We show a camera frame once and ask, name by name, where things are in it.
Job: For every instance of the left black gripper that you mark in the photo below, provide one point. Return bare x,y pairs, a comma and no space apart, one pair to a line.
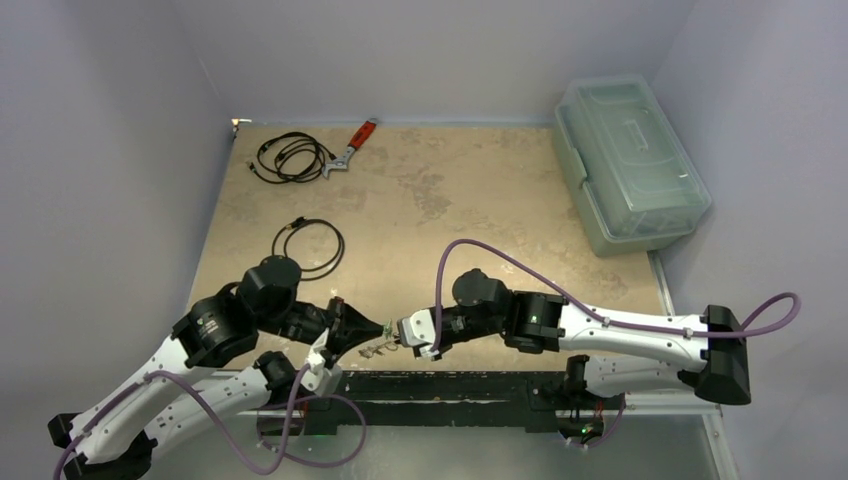
348,327

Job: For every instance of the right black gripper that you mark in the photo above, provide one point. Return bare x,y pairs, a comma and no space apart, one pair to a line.
436,326

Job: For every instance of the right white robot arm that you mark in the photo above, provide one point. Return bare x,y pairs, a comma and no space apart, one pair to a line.
627,351

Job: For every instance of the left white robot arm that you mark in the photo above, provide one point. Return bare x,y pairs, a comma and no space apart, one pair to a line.
159,406

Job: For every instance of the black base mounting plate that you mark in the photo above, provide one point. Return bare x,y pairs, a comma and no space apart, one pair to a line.
535,401

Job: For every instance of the translucent green plastic toolbox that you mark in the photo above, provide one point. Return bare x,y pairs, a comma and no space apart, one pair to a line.
629,176

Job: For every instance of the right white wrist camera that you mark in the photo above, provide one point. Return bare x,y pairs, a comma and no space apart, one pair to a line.
416,332

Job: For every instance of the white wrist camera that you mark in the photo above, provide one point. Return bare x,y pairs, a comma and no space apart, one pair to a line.
416,332
323,374

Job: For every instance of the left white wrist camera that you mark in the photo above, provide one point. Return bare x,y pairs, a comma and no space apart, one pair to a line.
323,374

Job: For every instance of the red handled adjustable wrench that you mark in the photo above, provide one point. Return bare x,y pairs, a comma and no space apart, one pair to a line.
341,163

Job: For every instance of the aluminium frame rail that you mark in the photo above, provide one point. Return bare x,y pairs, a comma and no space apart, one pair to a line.
653,402

